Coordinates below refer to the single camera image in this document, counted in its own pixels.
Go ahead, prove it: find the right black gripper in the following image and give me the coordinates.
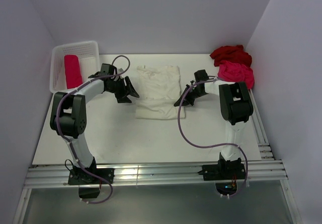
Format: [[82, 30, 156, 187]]
[[175, 84, 206, 107]]

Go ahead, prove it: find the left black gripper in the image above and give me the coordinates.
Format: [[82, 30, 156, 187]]
[[107, 76, 139, 103]]

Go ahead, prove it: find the white t shirt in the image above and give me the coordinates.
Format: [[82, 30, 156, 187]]
[[135, 65, 181, 120]]

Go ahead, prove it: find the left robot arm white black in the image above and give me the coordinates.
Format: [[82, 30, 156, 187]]
[[50, 64, 139, 183]]

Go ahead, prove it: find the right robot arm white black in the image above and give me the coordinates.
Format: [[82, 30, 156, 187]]
[[174, 69, 254, 179]]

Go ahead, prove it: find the rolled pink t shirt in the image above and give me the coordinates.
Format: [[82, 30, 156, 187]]
[[64, 55, 83, 89]]

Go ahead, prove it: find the dark red t shirt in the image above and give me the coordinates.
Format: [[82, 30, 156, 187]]
[[210, 45, 252, 67]]

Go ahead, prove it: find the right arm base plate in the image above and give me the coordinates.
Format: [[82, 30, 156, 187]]
[[198, 164, 246, 181]]

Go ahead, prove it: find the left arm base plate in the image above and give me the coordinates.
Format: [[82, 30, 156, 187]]
[[64, 159, 115, 200]]

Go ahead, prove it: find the aluminium rail frame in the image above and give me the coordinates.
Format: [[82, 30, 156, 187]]
[[13, 93, 302, 223]]

